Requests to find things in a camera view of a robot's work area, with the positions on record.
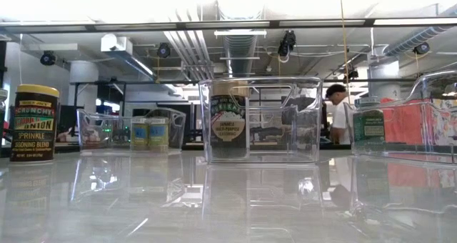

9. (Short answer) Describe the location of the furikake jar tan lid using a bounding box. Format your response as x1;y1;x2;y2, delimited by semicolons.
209;81;250;160

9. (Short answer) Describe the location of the chili onion jar yellow lid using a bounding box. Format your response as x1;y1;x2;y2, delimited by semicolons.
9;84;60;164

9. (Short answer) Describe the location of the fluorescent light fixture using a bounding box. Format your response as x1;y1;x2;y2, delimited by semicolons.
214;29;267;36

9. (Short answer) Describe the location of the ceiling pipe bundle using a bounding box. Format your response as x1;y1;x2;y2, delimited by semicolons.
163;30;215;80

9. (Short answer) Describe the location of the white ceiling ventilation unit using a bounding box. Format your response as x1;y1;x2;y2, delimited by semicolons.
100;34;134;54

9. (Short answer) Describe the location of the clear plastic storage bin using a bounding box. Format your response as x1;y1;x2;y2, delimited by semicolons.
76;107;187;155
198;76;323;164
343;70;457;164

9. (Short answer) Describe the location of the person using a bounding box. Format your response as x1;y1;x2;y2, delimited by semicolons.
323;84;353;146

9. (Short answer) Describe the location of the rig frame beam with lights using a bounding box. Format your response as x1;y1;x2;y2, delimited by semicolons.
0;17;457;35

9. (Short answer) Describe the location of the black ceiling cable reel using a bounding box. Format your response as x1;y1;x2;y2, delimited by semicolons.
39;50;57;66
156;42;171;59
413;41;431;56
277;30;297;57
343;66;360;84

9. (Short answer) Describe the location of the round metal air duct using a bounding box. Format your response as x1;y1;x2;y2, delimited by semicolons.
223;34;258;78

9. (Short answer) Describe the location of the black overhead rail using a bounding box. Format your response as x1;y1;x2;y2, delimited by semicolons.
69;78;418;86

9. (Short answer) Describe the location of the yellow hanging cord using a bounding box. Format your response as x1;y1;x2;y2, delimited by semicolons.
338;0;353;104

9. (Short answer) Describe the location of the spiral metal air duct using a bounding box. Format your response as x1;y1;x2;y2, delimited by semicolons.
383;24;457;57

